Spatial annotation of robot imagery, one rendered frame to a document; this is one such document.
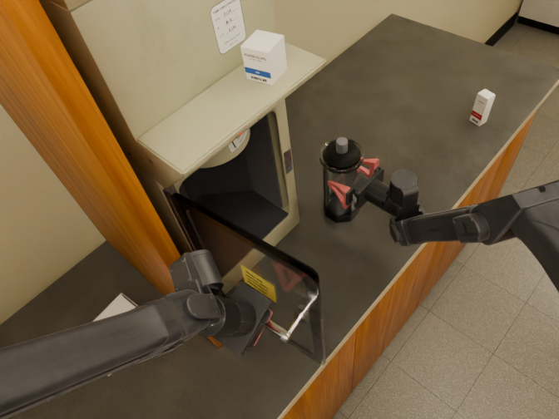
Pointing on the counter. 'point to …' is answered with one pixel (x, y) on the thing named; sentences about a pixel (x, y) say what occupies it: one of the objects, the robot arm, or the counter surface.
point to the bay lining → (240, 170)
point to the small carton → (264, 56)
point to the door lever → (284, 328)
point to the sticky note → (259, 283)
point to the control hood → (219, 117)
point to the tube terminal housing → (162, 78)
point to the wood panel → (78, 140)
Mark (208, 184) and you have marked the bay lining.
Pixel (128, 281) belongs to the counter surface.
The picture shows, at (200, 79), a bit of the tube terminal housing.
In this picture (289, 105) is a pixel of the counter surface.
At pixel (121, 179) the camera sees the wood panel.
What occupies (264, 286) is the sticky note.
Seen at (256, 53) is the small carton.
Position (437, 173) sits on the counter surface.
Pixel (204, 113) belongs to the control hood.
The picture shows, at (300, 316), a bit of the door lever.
